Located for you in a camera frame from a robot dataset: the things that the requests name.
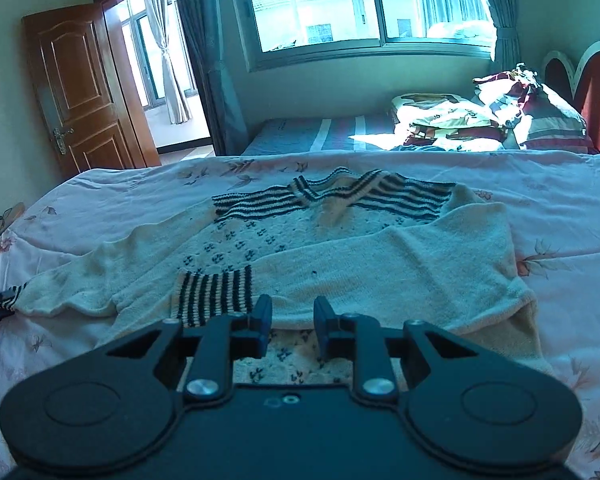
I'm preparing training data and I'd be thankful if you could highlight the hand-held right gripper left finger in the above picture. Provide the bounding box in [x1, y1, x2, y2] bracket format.
[105, 294, 274, 404]

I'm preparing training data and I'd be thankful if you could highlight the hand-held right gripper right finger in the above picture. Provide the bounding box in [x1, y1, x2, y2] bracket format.
[312, 295, 481, 404]

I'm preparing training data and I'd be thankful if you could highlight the white towel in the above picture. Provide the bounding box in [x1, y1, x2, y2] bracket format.
[14, 167, 556, 386]

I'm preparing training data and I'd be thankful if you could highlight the pile of clothes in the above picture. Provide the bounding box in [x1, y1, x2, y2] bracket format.
[389, 62, 548, 152]

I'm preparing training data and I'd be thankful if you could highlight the brown wooden door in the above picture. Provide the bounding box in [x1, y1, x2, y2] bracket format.
[21, 2, 162, 171]

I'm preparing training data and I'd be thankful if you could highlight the teal window curtain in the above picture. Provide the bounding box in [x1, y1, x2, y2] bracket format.
[472, 0, 524, 79]
[167, 0, 252, 157]

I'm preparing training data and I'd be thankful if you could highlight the white sheer curtain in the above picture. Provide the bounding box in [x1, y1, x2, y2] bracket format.
[144, 0, 194, 126]

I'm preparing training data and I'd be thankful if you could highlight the pink floral bed blanket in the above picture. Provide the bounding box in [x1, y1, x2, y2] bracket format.
[0, 150, 600, 480]

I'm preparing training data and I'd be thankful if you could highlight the striped pillow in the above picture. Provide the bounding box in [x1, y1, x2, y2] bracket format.
[515, 82, 597, 154]

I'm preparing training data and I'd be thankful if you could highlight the white bedding airing outside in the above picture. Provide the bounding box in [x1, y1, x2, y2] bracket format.
[426, 19, 499, 42]

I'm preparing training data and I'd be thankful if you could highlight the sliding glass window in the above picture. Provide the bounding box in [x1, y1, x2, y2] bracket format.
[229, 0, 502, 72]

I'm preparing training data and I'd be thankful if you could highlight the brass door handle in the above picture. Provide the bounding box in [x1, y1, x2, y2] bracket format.
[52, 127, 75, 155]

